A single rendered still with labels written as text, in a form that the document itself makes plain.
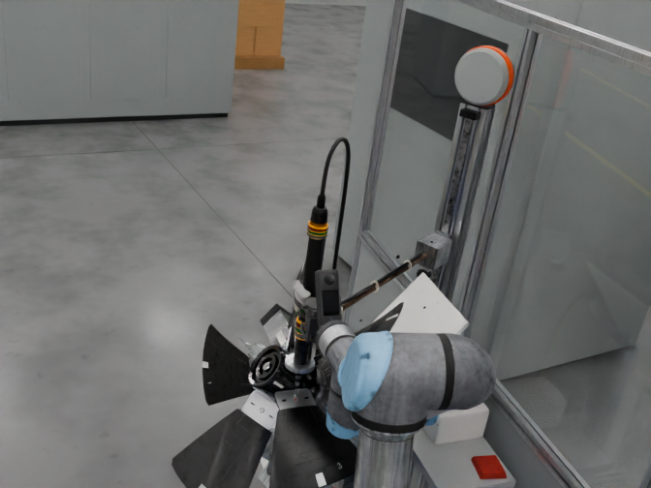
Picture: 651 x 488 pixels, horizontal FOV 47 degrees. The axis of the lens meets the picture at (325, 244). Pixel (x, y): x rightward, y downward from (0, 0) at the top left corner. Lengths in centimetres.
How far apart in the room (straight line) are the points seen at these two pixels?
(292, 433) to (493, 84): 104
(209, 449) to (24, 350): 229
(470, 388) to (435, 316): 87
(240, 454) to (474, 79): 115
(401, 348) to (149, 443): 248
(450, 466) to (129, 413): 182
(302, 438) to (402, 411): 65
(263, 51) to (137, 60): 299
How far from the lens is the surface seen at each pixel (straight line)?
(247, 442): 193
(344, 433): 154
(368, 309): 317
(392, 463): 118
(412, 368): 111
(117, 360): 400
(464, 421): 231
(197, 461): 196
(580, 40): 203
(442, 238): 223
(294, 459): 173
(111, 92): 733
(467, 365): 114
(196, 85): 755
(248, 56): 985
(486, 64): 210
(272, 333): 223
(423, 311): 204
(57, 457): 348
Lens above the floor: 232
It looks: 26 degrees down
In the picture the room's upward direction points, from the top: 8 degrees clockwise
